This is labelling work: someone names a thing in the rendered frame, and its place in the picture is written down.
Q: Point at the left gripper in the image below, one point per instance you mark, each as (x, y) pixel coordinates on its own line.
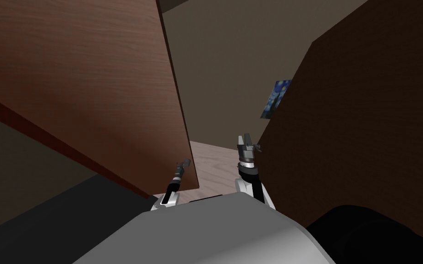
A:
(182, 168)

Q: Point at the brown wooden door leaf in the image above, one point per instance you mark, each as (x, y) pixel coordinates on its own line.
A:
(86, 84)

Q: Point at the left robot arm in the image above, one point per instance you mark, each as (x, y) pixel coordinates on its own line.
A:
(170, 190)

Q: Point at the blue picture on wall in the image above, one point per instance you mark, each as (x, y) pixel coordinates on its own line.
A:
(274, 99)

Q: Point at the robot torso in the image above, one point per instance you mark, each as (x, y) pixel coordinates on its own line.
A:
(211, 234)

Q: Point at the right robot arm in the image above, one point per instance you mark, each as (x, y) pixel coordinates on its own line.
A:
(251, 178)

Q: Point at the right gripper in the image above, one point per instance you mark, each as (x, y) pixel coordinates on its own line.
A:
(246, 153)

